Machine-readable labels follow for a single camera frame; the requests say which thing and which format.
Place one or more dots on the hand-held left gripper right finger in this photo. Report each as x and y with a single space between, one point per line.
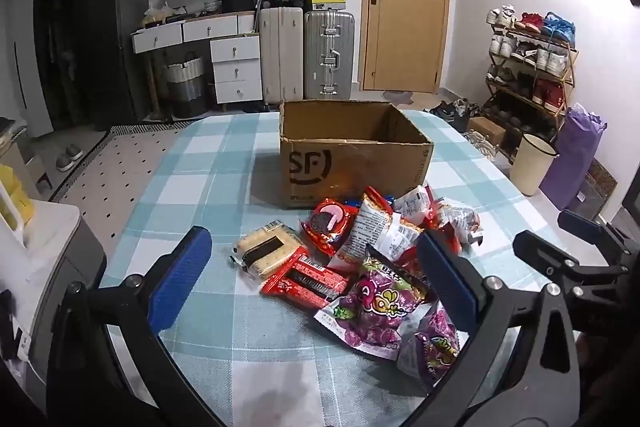
447 282

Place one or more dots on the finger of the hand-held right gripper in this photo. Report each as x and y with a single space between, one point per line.
580 223
537 252

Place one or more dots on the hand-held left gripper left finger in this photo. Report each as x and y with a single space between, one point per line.
180 277

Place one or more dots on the white orange noodle snack packet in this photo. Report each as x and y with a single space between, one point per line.
372 227
457 219

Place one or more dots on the purple grape candy bag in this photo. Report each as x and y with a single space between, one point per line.
435 352
372 307

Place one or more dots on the white red-edged snack packet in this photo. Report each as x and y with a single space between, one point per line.
412 204

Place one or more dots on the beige sandwich cracker packet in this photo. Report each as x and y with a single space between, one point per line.
265 247

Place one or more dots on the blue cookie packet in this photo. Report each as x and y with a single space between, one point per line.
351 203

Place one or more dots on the red chocolate wafer packet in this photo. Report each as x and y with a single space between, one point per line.
305 282

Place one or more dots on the red round cookie packet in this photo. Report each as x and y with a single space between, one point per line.
327 227

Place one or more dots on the brown cardboard box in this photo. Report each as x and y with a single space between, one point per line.
350 167

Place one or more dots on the purple fabric bag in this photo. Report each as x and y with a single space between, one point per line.
575 157

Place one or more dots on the cream waste bin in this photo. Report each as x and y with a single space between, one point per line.
530 167

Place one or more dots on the white patterned sandals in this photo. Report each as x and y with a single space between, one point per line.
480 144

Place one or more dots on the dotted floor mat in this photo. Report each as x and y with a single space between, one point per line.
120 167

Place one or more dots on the small cardboard box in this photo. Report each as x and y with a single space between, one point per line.
487 132

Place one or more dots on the white side cabinet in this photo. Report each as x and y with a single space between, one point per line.
50 257

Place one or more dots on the black sneaker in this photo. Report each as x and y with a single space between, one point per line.
440 111
465 114

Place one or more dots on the grey slipper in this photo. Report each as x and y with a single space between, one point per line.
75 152
65 163

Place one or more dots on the metal shoe rack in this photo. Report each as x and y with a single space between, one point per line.
530 38

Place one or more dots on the grey doormat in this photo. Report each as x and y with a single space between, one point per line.
397 95

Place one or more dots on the grey white woven basket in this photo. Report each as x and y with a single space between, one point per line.
185 82

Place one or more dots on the white drawer cabinet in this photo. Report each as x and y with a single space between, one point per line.
235 72

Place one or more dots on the black refrigerator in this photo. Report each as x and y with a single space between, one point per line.
115 47

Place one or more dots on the beige suitcase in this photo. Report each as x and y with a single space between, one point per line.
280 57

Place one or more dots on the white dressing table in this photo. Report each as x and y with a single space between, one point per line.
205 29

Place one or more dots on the dark wardrobe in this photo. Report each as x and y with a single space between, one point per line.
60 57

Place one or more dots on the wooden door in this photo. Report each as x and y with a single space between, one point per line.
405 32

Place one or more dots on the silver suitcase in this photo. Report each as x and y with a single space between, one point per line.
320 52

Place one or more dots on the black storage case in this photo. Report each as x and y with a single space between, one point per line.
240 2

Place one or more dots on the yellow black shoe box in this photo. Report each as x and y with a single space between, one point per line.
325 2

